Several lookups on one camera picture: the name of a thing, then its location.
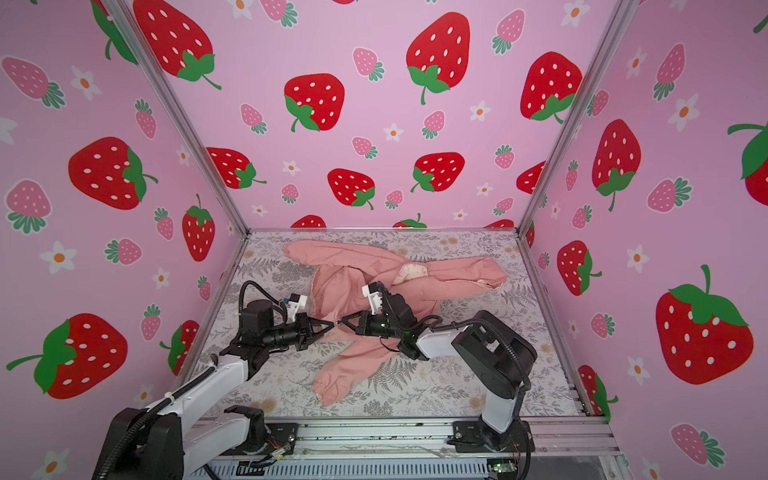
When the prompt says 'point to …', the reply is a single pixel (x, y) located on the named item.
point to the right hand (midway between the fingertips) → (341, 320)
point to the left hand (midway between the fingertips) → (332, 326)
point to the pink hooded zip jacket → (339, 273)
